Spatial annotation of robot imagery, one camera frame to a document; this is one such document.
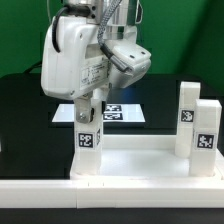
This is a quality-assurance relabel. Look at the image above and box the white desk tabletop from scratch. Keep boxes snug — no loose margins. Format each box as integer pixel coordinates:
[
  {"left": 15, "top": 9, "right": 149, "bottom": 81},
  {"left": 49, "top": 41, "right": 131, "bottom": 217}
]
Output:
[{"left": 70, "top": 135, "right": 224, "bottom": 180}]

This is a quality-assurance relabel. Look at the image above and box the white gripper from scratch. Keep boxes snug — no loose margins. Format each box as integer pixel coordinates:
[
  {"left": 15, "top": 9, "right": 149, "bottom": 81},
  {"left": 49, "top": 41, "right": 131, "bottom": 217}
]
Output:
[{"left": 41, "top": 16, "right": 110, "bottom": 124}]

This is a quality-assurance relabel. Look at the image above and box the black cable with connector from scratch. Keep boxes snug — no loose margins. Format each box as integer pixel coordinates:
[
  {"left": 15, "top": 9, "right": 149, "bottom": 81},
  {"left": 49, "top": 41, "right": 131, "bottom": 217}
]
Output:
[{"left": 23, "top": 59, "right": 44, "bottom": 75}]

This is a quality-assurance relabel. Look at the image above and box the fiducial marker sheet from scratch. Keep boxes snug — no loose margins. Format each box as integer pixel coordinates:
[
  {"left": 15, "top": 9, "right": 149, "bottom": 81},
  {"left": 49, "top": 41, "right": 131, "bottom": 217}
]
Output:
[{"left": 52, "top": 104, "right": 145, "bottom": 123}]

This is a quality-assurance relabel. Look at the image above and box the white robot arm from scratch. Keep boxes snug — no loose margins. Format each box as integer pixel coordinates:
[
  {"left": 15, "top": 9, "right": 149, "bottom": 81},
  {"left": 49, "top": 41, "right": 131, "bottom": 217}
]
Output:
[{"left": 41, "top": 0, "right": 151, "bottom": 124}]

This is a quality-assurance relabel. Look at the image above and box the thin grey cable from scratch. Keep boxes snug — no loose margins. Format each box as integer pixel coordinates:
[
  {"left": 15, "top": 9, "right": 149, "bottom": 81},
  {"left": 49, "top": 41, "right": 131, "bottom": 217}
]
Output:
[{"left": 47, "top": 0, "right": 54, "bottom": 28}]

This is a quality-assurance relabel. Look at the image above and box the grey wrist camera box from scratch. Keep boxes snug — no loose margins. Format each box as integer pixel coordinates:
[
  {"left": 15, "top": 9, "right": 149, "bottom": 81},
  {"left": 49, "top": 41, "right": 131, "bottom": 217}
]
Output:
[{"left": 108, "top": 40, "right": 151, "bottom": 88}]

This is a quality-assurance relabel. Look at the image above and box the white L-shaped wall fence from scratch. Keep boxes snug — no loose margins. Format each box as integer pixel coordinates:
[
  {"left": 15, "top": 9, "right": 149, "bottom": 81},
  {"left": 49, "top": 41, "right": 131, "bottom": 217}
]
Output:
[{"left": 0, "top": 179, "right": 224, "bottom": 209}]

